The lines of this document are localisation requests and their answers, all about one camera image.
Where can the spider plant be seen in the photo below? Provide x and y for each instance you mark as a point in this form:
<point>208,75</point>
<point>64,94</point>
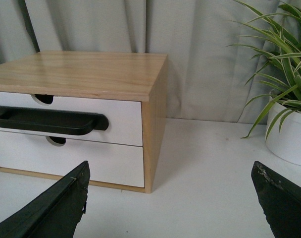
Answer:
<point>282,70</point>

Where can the white drawer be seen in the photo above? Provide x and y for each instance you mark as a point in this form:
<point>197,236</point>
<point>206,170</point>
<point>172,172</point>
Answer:
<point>110,163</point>
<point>125,120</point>

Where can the grey curtain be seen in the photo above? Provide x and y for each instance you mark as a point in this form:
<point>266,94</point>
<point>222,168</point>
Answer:
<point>209,65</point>

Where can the white plant pot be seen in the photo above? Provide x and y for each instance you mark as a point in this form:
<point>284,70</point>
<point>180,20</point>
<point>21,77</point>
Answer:
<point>283,133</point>

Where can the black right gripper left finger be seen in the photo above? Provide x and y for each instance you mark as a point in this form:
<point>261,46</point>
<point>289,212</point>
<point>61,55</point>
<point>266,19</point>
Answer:
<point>56,212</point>

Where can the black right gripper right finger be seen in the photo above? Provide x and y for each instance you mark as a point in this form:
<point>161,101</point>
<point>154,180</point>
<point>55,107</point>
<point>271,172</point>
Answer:
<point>280,200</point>

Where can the black drawer handle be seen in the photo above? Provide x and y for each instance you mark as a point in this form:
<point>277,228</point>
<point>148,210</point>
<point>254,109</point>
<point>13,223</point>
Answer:
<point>53,121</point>

